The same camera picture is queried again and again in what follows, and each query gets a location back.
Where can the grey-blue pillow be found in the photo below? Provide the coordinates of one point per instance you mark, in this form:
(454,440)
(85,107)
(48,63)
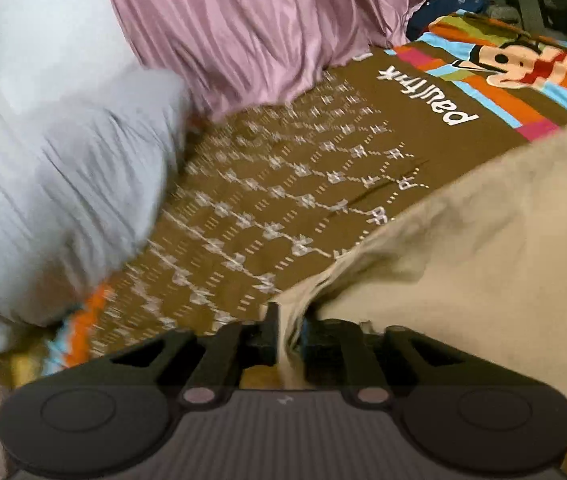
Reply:
(81,185)

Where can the pink satin curtain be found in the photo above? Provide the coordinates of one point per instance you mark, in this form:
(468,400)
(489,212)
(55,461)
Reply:
(234,54)

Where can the brown cartoon monkey bedsheet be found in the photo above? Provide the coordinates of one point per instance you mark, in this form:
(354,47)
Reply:
(276,194)

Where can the beige jacket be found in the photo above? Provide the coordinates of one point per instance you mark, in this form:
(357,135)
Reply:
(480,265)

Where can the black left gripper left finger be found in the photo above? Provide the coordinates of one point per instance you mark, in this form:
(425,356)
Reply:
(199,371)

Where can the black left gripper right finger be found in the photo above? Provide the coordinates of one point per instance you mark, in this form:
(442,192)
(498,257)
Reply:
(370,369)

